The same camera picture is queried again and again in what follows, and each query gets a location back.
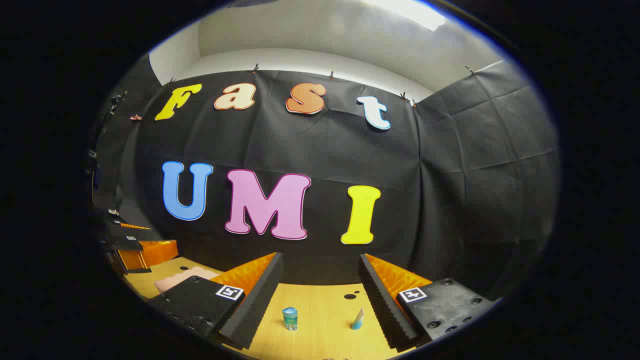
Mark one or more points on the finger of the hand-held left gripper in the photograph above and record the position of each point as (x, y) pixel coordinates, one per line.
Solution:
(125, 242)
(135, 233)

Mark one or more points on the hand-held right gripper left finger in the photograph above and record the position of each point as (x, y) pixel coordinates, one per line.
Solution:
(260, 300)

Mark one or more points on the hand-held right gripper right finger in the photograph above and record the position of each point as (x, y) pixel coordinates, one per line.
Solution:
(377, 305)

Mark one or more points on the pale blue cosmetic tube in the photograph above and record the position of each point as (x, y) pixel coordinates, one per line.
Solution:
(358, 321)

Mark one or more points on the small teal cosmetic jar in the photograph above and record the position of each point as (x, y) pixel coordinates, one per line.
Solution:
(290, 320)

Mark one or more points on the pink suitcase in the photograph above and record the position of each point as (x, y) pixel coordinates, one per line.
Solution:
(180, 281)

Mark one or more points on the black backdrop cloth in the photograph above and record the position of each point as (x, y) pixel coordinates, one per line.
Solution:
(320, 145)

